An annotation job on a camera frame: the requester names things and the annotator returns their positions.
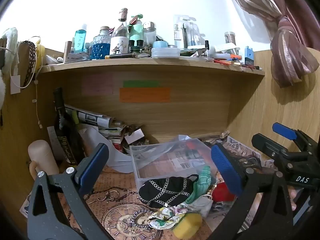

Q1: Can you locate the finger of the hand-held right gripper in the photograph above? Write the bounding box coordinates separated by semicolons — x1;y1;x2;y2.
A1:
272;122;320;155
251;133;292;167

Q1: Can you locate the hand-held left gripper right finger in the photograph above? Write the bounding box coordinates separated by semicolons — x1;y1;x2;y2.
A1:
211;143;294;240

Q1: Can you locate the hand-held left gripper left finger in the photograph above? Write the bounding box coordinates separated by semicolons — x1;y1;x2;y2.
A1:
27;143;110;240

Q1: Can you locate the red cloth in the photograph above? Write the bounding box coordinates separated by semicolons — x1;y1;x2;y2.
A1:
212;182;237;202

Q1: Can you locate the teal green cloth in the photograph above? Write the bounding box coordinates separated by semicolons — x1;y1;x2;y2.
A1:
185;165;217;204

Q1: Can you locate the white cloth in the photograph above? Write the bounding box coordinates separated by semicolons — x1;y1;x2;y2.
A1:
186;195;213;218

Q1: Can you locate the clear plastic bag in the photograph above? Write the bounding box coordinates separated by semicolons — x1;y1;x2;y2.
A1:
174;134;200;151
131;209;157;228

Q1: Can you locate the black chain-print cloth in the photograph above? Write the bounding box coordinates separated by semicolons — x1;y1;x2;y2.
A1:
138;174;199;209

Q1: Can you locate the clear plastic box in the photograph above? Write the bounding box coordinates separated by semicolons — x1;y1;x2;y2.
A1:
129;139;218;193

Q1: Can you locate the yellow sponge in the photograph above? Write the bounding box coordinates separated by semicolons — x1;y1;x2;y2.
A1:
172;212;203;239

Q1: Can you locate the floral scrunchie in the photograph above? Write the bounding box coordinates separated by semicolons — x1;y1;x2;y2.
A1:
149;204;188;230

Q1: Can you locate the person's right hand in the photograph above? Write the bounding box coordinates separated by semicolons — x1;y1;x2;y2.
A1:
289;189;298;212

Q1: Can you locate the vintage newspaper print mat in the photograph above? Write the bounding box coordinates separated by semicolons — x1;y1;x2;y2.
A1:
20;135;275;240

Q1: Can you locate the pile of papers and books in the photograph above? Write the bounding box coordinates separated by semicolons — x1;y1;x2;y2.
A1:
64;104;126;153

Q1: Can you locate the dark wine bottle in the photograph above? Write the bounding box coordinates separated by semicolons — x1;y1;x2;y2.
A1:
53;87;84;166

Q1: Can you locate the small bowl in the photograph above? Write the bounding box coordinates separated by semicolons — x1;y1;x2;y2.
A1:
124;140;150;156

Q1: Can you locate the small white cardboard box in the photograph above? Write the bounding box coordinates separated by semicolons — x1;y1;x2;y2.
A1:
124;127;145;144

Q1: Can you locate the cream insulated bottle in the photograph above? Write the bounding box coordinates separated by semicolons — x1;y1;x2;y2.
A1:
27;139;60;181

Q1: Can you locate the blue pencil sharpener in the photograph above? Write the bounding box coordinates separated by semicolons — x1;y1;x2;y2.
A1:
244;46;254;67

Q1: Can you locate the orange sticky note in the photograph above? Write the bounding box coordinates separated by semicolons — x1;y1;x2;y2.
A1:
119;87;171;103

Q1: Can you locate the green sticky note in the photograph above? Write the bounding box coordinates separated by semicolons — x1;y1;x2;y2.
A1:
123;80;160;88

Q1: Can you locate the white flat box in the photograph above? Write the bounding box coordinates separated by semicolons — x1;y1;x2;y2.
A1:
214;43;237;54

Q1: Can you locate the clear jar of brown sticks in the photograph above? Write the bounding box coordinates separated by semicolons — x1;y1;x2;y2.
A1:
224;31;237;45

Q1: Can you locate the white charger adapter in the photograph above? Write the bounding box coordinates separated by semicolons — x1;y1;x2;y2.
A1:
10;74;21;94

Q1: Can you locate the black pen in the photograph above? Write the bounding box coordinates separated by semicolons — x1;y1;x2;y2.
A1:
105;53;137;59

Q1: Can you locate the wooden shelf board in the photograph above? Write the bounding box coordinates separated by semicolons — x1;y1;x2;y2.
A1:
37;56;265;76

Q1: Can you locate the brown cardboard tube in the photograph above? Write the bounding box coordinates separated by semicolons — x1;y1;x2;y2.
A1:
63;41;73;63

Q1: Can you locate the white pom-pom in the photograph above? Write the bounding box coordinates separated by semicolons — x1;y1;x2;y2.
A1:
0;76;5;109

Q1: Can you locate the glass bottle of blue beads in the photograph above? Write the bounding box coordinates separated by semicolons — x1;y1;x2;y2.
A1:
91;26;112;60

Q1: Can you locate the yellow cap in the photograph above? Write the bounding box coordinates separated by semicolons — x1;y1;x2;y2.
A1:
35;44;46;73

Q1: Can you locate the patterned headband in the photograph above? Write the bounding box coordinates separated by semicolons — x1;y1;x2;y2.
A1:
21;41;37;88

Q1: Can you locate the blue mouthwash bottle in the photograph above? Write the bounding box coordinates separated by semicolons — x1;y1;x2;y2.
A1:
75;24;88;53

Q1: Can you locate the clear bottle with white label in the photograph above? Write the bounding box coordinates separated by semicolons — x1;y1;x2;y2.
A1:
110;8;130;55

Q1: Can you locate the clear lidded plastic container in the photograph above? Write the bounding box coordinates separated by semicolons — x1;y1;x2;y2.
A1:
151;47;181;59

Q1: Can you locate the clear blister pack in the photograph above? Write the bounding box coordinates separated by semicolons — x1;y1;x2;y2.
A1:
173;15;197;49

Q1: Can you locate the mint green pump bottle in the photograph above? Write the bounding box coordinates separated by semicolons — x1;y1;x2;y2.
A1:
129;14;144;47

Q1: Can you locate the clear glass jar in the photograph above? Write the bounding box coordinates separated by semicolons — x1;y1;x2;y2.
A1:
142;21;157;45

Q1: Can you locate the white fluffy earmuff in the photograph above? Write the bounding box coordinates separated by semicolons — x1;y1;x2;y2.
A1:
0;27;19;75

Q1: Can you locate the white cable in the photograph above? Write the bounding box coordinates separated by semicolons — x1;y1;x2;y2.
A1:
33;79;42;128

